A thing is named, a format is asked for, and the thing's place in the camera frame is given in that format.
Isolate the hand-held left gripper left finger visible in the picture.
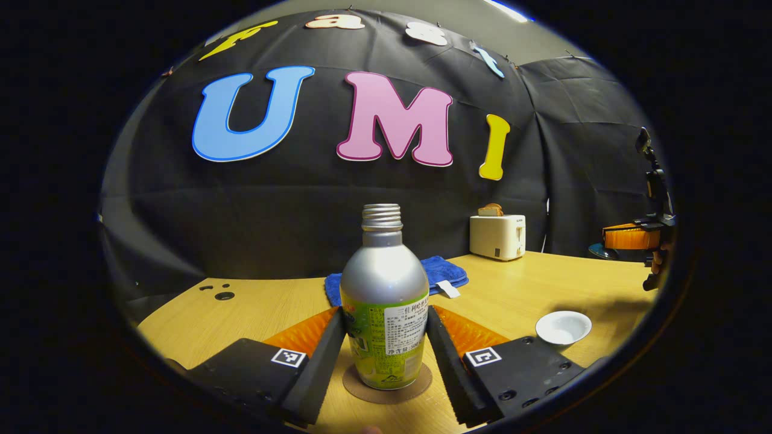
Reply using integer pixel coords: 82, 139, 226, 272
166, 306, 347, 427

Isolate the silver water bottle green label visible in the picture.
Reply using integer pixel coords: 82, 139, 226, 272
340, 204, 430, 391

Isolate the blue folded towel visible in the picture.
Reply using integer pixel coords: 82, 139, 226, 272
324, 256, 470, 308

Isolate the white toaster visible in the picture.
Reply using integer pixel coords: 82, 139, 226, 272
469, 214, 527, 262

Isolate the brown round coaster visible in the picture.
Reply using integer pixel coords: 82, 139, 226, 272
342, 360, 434, 405

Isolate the white teacup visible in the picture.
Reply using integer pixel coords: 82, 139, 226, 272
535, 310, 593, 350

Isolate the blue teacup lid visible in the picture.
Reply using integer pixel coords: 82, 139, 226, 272
588, 242, 625, 261

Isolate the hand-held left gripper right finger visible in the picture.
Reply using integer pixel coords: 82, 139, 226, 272
426, 305, 586, 427

